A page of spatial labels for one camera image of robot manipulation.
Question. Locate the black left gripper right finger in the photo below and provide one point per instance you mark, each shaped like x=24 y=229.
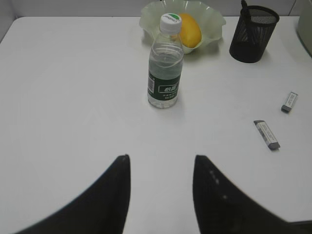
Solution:
x=222 y=208

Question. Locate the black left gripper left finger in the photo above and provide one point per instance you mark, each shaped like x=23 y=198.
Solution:
x=101 y=209

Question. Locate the grey eraser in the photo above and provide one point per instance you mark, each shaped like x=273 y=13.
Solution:
x=289 y=102
x=267 y=134

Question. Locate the clear water bottle green label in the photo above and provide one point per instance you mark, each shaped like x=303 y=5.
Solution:
x=165 y=63

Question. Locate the yellow mango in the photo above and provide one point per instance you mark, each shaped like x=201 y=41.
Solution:
x=190 y=32

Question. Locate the black marker pen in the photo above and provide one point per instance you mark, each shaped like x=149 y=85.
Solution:
x=246 y=13

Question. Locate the black mesh pen holder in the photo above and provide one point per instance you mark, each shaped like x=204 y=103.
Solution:
x=249 y=42

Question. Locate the pale green ruffled plate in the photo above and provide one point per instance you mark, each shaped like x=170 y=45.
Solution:
x=210 y=21

